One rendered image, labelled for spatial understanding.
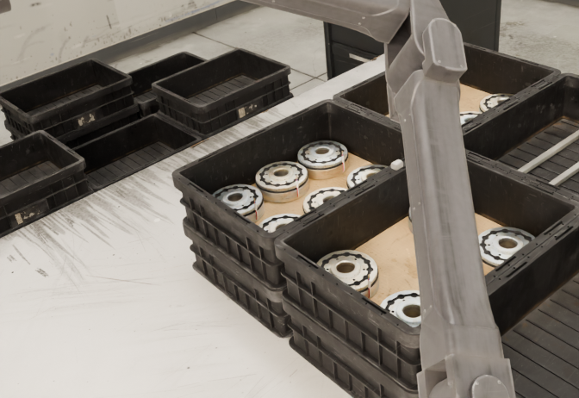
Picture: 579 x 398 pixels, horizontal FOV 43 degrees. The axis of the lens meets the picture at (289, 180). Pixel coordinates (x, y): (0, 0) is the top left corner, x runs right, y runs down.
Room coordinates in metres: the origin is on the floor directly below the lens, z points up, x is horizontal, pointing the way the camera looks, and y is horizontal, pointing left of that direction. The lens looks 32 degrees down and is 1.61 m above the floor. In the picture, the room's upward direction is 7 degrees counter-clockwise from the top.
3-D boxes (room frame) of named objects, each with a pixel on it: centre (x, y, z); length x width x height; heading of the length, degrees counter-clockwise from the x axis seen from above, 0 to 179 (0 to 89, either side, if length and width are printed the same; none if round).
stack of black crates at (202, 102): (2.34, 0.19, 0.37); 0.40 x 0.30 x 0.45; 128
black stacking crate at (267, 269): (1.15, -0.03, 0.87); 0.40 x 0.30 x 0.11; 126
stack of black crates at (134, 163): (2.09, 0.51, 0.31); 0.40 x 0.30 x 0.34; 128
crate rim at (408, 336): (0.90, -0.21, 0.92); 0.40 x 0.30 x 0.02; 126
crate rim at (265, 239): (1.15, -0.03, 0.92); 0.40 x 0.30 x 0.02; 126
